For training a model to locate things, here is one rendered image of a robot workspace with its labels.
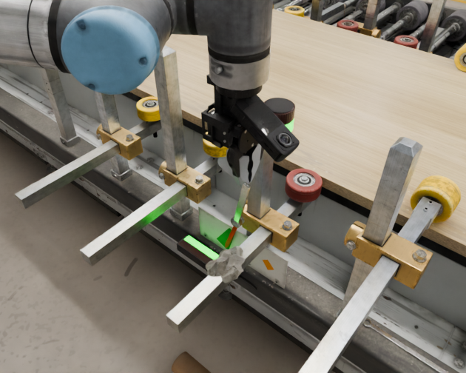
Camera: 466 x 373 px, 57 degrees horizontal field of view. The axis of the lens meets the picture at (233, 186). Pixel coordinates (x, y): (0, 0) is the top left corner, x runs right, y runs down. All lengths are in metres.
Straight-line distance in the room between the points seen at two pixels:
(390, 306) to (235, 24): 0.79
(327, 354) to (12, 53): 0.54
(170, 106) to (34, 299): 1.27
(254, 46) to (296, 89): 0.70
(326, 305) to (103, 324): 1.06
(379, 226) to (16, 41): 0.57
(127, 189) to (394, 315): 0.78
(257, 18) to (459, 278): 0.72
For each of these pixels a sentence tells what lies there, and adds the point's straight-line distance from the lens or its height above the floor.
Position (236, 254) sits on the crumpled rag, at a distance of 0.84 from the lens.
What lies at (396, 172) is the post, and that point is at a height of 1.12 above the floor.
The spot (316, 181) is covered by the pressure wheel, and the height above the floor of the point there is 0.91.
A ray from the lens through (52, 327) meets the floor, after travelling 1.89.
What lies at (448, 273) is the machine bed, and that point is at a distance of 1.06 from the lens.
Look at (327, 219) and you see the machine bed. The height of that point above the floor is 0.73.
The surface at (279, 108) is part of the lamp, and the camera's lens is 0.79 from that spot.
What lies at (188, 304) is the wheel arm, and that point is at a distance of 0.79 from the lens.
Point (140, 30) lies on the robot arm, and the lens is 0.47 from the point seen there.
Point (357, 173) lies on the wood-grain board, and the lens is 1.00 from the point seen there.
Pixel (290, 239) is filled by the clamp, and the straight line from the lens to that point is 0.90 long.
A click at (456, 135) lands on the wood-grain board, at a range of 1.22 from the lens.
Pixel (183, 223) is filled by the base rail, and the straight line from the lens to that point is 1.13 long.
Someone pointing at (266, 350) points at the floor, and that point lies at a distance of 1.71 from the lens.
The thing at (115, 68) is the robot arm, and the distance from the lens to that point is 0.48.
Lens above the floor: 1.52
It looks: 42 degrees down
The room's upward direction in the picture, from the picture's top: straight up
